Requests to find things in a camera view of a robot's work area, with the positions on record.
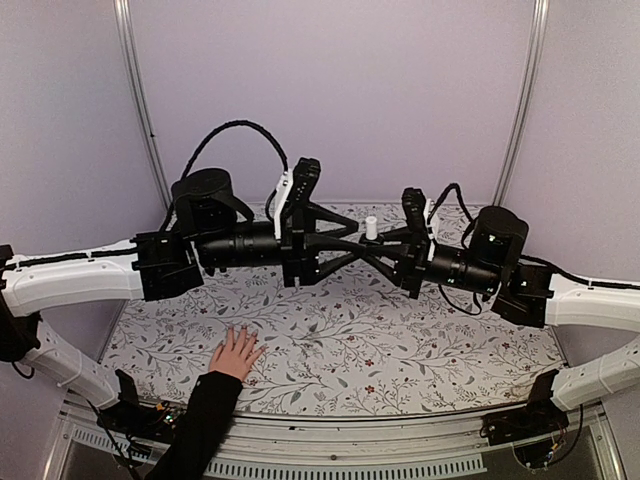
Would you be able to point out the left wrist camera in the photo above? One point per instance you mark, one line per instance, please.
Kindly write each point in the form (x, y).
(293, 189)

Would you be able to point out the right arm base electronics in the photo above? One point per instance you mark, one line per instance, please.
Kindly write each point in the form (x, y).
(539, 416)

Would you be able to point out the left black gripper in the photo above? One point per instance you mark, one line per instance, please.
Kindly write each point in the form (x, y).
(300, 260)

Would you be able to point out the left aluminium frame post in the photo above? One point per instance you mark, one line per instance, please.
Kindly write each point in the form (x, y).
(127, 41)

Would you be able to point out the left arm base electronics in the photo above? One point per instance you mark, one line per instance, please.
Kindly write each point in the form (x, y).
(129, 419)

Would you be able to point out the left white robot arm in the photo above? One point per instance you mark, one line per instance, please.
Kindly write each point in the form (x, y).
(214, 231)

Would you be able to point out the floral patterned table mat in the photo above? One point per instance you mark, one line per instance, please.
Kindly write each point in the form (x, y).
(352, 345)

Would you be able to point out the aluminium frame post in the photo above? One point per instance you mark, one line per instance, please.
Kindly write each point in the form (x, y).
(533, 59)
(127, 41)

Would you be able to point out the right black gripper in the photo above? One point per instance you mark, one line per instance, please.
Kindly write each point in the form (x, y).
(410, 260)

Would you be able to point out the right aluminium frame post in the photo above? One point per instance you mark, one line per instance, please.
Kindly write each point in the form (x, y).
(533, 59)

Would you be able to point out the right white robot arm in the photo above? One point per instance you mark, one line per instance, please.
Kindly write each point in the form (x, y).
(522, 290)

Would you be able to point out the black sleeved forearm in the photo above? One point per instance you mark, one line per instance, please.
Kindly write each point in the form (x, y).
(206, 421)

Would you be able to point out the metal table front rail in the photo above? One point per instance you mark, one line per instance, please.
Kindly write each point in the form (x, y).
(261, 446)

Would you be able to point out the person's bare hand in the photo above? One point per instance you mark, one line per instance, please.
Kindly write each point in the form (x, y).
(237, 354)

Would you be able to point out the white capped nail polish bottle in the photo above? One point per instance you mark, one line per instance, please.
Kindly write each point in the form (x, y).
(371, 234)

